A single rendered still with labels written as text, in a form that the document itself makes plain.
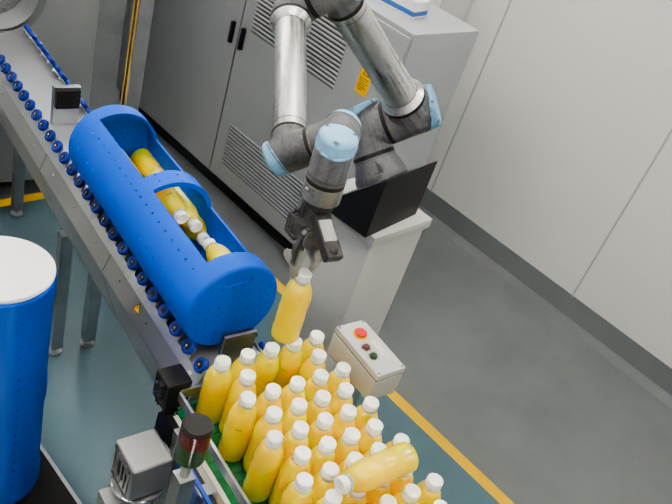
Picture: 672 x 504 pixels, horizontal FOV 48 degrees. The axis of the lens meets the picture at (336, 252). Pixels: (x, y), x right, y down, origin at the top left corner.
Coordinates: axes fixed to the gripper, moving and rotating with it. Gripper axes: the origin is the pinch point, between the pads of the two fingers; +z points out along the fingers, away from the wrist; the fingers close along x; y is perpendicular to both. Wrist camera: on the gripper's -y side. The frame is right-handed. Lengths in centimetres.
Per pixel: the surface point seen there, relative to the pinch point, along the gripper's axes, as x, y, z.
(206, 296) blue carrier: 11.9, 19.9, 20.2
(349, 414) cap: -6.2, -23.9, 26.4
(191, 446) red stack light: 40, -27, 14
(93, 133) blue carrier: 14, 97, 15
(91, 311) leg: -2, 119, 112
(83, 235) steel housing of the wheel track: 17, 89, 49
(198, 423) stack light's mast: 37.7, -24.3, 11.0
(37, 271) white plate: 44, 54, 32
